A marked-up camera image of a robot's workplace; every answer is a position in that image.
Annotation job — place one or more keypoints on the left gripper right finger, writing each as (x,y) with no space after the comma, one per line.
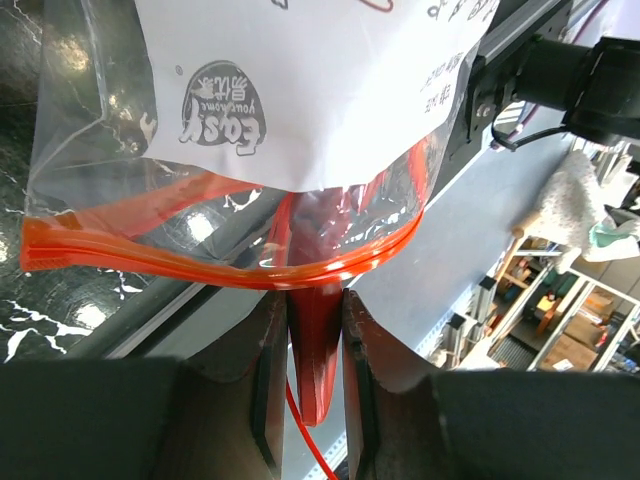
(407,419)

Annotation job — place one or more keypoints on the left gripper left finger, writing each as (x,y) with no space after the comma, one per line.
(216,415)

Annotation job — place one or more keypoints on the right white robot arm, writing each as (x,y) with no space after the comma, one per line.
(595,88)

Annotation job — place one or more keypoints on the wooden mallet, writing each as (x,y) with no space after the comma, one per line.
(520,233)

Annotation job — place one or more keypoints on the floral cloth bundle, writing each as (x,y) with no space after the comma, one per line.
(570,212)

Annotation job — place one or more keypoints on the clear red-zip bag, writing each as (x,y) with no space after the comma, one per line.
(250,144)

